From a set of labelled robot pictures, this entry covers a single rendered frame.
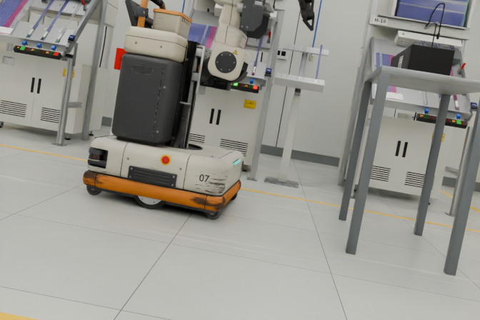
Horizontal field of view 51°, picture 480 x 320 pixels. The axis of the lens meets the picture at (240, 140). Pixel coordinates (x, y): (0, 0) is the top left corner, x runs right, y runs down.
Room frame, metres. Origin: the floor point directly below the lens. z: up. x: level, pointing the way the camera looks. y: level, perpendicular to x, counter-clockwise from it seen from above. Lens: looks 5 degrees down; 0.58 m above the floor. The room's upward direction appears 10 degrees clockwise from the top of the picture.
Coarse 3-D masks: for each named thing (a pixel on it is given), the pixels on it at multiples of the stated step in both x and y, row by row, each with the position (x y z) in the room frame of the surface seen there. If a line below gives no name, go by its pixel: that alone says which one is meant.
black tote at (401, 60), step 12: (408, 48) 2.23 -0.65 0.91; (420, 48) 2.14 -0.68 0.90; (432, 48) 2.13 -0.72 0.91; (396, 60) 2.51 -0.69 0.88; (408, 60) 2.17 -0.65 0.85; (420, 60) 2.14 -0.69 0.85; (432, 60) 2.13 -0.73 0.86; (444, 60) 2.12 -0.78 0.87; (432, 72) 2.13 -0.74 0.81; (444, 72) 2.12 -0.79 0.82
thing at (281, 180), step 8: (296, 96) 3.69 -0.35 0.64; (296, 104) 3.69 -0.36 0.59; (296, 112) 3.68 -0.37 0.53; (296, 120) 3.68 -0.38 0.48; (288, 128) 3.69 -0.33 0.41; (288, 136) 3.69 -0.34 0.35; (288, 144) 3.69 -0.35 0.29; (288, 152) 3.69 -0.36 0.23; (288, 160) 3.68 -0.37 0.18; (280, 168) 3.69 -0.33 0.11; (288, 168) 3.68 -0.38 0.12; (280, 176) 3.69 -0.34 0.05; (280, 184) 3.59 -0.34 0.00; (288, 184) 3.61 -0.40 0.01; (296, 184) 3.68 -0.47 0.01
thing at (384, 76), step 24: (384, 72) 2.09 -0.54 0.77; (408, 72) 2.08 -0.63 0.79; (384, 96) 2.09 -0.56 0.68; (360, 120) 2.75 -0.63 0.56; (360, 144) 2.74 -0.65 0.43; (432, 144) 2.70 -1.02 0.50; (432, 168) 2.69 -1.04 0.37; (360, 192) 2.09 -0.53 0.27; (360, 216) 2.09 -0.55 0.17; (456, 216) 2.05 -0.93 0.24; (456, 240) 2.04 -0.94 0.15; (456, 264) 2.03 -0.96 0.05
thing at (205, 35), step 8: (192, 24) 3.98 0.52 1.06; (200, 24) 3.99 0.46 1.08; (192, 32) 3.91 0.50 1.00; (200, 32) 3.92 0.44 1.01; (208, 32) 3.93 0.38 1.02; (216, 32) 3.94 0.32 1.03; (192, 40) 3.84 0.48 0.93; (200, 40) 3.85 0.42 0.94; (208, 40) 3.86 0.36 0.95; (208, 48) 3.79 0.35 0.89
